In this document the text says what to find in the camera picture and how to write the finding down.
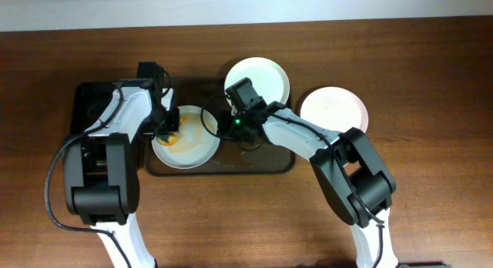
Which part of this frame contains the white plate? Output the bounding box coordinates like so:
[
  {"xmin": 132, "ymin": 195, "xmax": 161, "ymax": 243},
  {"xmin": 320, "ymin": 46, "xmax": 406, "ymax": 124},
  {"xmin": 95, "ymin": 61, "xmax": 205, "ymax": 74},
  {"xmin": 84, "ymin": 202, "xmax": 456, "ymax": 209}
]
[
  {"xmin": 224, "ymin": 57, "xmax": 290, "ymax": 104},
  {"xmin": 300, "ymin": 87, "xmax": 369, "ymax": 132}
]

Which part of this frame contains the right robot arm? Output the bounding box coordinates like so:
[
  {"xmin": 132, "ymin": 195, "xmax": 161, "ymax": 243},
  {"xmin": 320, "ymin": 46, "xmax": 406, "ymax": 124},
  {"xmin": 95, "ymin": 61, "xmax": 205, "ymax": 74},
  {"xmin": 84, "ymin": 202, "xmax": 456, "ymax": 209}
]
[{"xmin": 219, "ymin": 78, "xmax": 399, "ymax": 267}]

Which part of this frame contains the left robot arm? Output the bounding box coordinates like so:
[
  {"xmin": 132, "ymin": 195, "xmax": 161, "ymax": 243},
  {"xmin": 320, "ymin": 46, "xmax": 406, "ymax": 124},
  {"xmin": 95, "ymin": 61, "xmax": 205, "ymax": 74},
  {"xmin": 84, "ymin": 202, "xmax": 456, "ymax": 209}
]
[{"xmin": 62, "ymin": 62, "xmax": 179, "ymax": 267}]

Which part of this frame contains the brown serving tray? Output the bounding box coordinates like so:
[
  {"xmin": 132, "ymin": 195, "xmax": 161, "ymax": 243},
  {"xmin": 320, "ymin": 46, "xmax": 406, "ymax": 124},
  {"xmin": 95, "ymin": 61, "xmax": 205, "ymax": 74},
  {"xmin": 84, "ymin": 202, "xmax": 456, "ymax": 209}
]
[{"xmin": 143, "ymin": 77, "xmax": 296, "ymax": 176}]

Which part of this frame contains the pale blue plate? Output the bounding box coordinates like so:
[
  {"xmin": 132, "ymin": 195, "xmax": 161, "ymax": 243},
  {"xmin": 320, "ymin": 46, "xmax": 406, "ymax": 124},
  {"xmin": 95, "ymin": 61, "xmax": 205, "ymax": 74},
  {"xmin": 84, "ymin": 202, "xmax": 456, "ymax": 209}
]
[{"xmin": 151, "ymin": 106, "xmax": 220, "ymax": 169}]

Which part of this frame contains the black sponge tray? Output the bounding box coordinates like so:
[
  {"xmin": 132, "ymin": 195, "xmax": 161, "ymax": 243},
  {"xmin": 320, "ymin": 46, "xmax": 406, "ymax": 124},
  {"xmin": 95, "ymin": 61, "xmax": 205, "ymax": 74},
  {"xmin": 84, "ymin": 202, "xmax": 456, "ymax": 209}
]
[{"xmin": 68, "ymin": 81, "xmax": 146, "ymax": 173}]

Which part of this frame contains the white plate top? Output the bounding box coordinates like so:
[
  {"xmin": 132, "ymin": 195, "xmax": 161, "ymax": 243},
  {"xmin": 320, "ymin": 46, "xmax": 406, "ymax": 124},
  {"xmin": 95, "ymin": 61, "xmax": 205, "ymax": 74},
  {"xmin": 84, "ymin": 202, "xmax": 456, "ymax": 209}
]
[{"xmin": 224, "ymin": 57, "xmax": 290, "ymax": 104}]

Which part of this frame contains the green and yellow sponge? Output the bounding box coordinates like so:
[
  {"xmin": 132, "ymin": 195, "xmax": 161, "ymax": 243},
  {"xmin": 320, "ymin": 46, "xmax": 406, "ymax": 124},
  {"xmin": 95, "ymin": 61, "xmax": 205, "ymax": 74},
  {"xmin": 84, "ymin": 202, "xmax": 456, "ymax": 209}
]
[{"xmin": 156, "ymin": 132, "xmax": 179, "ymax": 146}]

